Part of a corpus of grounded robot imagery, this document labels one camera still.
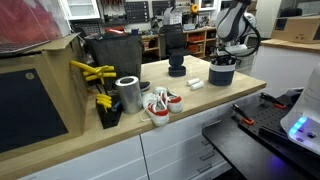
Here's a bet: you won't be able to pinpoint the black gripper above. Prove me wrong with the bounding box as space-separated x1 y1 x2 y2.
212 55 237 66

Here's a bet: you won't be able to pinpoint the blue-grey bucket with white rim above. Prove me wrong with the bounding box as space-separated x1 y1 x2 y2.
208 58 237 87

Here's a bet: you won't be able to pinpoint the wooden shelf unit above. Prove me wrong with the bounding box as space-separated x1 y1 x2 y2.
141 26 218 63

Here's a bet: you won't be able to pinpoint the white plastic cylinder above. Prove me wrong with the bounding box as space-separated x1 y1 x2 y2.
190 80 205 91
186 77 201 87

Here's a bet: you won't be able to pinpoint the black mesh back chair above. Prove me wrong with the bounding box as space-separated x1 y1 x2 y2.
159 23 193 61

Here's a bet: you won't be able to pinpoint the white counter with wood top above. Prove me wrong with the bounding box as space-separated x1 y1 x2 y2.
249 38 320 99

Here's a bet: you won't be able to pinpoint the white red sneaker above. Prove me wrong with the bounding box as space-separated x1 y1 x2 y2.
139 92 170 127
153 86 184 114

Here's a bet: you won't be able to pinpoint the small cardboard box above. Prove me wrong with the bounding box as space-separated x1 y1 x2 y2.
271 15 320 44

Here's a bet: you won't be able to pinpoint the black shoe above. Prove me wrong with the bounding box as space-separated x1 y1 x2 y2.
139 80 152 93

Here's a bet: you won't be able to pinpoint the black perforated work table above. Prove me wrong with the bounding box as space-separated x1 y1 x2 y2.
201 87 320 180

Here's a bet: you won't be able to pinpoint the white drawer cabinet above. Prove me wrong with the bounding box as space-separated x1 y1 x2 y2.
18 89 264 180

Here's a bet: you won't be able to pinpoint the black parts bin rack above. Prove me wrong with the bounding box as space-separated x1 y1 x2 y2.
124 0 150 24

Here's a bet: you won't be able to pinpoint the silver metal can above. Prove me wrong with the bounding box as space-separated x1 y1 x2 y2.
114 75 144 115

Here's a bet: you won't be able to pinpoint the dark grey fabric bin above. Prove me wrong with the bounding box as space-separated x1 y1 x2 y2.
84 33 144 91

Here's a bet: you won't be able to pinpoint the red toolbox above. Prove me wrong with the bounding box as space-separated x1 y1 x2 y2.
104 25 127 36

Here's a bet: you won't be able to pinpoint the yellow bar clamp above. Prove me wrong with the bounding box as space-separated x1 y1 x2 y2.
69 59 118 85

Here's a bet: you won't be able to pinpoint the black tool holder box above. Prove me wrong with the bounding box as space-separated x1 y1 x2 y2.
95 96 123 130

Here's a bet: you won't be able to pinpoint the large cardboard box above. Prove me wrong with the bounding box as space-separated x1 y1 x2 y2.
0 33 89 163

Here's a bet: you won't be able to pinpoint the red translucent plastic bin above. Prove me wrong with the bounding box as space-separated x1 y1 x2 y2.
0 0 71 46

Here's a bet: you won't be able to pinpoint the flat grey ribbed board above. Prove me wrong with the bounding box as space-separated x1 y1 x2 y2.
0 39 51 55

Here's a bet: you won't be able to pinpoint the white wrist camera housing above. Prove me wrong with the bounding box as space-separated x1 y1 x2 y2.
216 44 249 56

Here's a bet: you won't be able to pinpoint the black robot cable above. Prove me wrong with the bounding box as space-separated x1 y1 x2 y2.
222 14 263 58

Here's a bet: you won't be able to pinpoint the black clamp with orange handle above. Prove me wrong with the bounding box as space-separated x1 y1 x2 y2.
259 92 288 110
232 103 255 126

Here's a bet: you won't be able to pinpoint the yellow handled pliers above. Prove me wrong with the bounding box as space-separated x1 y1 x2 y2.
95 93 113 113

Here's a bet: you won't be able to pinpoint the white wall cabinet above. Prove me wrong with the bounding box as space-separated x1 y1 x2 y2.
61 0 101 21

